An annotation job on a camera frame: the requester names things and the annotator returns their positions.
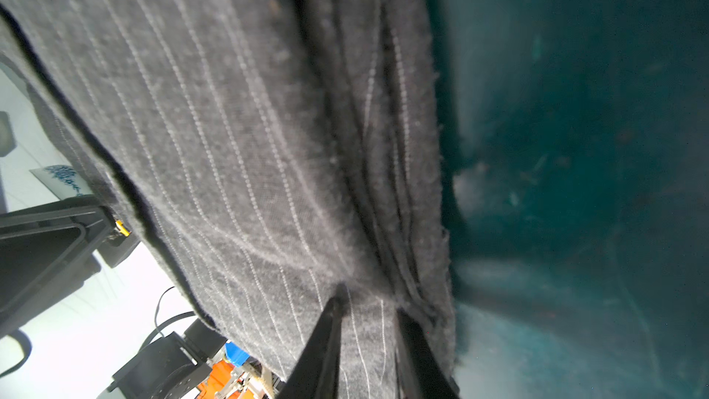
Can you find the yellow black tape measure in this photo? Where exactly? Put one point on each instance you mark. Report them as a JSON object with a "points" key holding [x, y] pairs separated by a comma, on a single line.
{"points": [[122, 229]]}

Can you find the dark grey striped shirt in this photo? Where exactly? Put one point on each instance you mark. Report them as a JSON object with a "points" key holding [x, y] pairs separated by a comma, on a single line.
{"points": [[267, 152]]}

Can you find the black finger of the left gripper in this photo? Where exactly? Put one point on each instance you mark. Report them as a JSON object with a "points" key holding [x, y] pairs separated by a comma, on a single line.
{"points": [[47, 254]]}

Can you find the blue white ceramic plate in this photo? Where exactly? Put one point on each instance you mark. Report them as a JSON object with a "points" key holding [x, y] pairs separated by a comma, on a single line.
{"points": [[63, 181]]}

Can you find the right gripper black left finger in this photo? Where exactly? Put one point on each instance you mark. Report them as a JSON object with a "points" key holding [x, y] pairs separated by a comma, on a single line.
{"points": [[317, 373]]}

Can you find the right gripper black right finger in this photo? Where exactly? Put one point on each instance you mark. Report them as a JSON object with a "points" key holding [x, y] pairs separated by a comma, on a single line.
{"points": [[418, 372]]}

